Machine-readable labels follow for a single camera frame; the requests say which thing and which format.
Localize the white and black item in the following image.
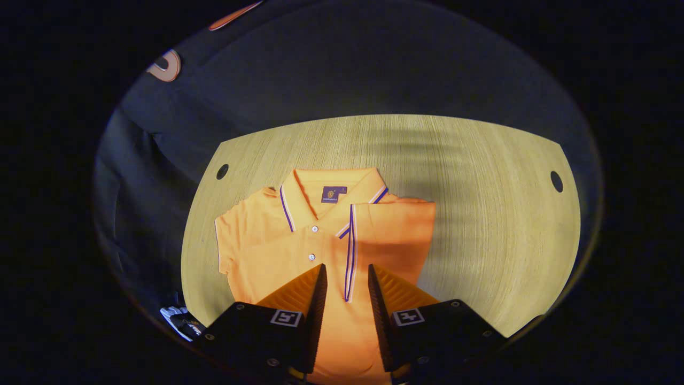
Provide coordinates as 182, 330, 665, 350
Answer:
159, 305, 206, 343

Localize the orange T-shirt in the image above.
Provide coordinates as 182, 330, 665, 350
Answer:
214, 167, 437, 385

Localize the black backdrop cloth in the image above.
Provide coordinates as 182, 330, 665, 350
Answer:
94, 0, 602, 343

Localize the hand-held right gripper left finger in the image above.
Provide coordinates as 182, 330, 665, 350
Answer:
195, 263, 328, 381

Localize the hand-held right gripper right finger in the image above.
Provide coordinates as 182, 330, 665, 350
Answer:
368, 263, 508, 385

